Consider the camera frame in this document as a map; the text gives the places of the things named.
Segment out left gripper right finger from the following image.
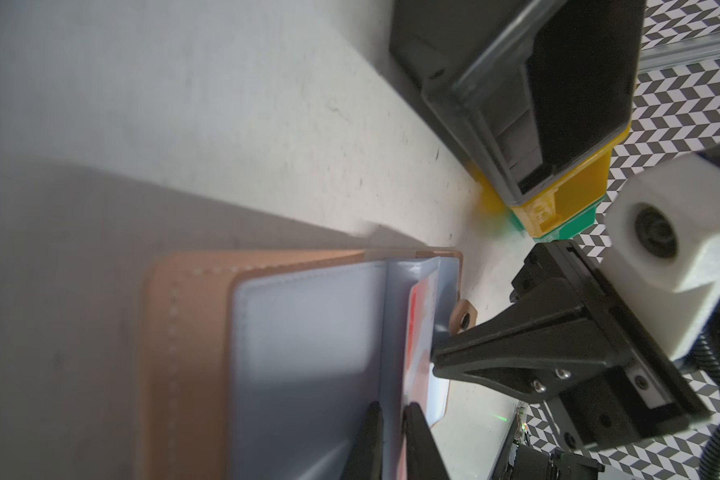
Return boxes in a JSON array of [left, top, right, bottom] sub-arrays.
[[403, 403, 449, 480]]

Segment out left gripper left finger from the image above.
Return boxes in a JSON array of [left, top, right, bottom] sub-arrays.
[[341, 401, 384, 480]]

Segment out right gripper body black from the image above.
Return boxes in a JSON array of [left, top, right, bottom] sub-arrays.
[[512, 241, 711, 450]]

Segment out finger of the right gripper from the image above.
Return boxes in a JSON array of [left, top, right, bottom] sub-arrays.
[[432, 279, 624, 402]]

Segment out white red circle card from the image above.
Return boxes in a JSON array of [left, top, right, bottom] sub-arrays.
[[395, 272, 451, 480]]

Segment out tan leather card holder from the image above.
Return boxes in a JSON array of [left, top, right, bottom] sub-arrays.
[[138, 249, 463, 479]]

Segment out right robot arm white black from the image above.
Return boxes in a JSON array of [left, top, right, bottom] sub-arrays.
[[433, 144, 720, 479]]

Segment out green plastic bin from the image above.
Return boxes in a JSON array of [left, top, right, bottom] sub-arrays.
[[510, 199, 602, 243]]

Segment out yellow plastic bin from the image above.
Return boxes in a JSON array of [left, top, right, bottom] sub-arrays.
[[467, 128, 630, 233]]

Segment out black plastic bin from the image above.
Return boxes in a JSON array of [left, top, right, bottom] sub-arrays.
[[389, 0, 646, 206]]

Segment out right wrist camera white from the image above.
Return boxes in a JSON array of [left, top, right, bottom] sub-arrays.
[[599, 153, 720, 360]]

